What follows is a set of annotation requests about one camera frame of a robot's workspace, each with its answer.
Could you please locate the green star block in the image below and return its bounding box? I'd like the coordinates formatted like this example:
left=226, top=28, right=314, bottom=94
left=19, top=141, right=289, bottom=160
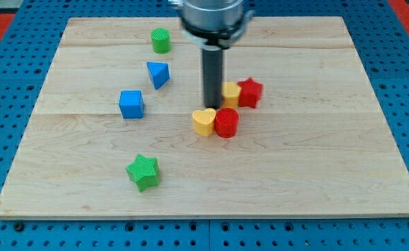
left=126, top=154, right=159, bottom=192

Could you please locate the green cylinder block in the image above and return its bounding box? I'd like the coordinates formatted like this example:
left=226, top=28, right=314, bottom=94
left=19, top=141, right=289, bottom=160
left=151, top=28, right=171, bottom=54

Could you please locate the blue cube block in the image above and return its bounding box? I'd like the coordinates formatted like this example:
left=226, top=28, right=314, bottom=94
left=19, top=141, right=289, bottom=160
left=119, top=90, right=144, bottom=119

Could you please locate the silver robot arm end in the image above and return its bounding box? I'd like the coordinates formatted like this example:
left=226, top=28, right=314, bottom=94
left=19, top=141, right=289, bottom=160
left=167, top=0, right=255, bottom=51

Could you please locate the yellow pentagon block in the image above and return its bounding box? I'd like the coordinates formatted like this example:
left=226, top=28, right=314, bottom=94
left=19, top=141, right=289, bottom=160
left=221, top=82, right=241, bottom=109

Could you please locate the blue triangle block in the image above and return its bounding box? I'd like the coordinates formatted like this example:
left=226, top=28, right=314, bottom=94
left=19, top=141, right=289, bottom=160
left=147, top=61, right=170, bottom=90

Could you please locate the red cylinder block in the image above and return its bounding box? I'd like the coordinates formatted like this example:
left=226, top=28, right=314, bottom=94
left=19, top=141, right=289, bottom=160
left=215, top=108, right=239, bottom=138

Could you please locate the yellow heart block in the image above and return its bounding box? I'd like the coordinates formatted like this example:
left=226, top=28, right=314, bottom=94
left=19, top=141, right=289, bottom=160
left=192, top=108, right=216, bottom=137

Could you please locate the red star block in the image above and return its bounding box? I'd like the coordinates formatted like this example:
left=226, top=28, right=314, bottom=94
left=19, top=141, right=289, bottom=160
left=237, top=77, right=263, bottom=109

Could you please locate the wooden board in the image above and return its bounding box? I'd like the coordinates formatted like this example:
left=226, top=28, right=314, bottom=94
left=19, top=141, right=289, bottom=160
left=0, top=17, right=409, bottom=220

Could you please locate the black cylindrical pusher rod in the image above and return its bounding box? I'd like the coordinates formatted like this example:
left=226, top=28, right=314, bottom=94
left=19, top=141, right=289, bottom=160
left=201, top=50, right=223, bottom=109

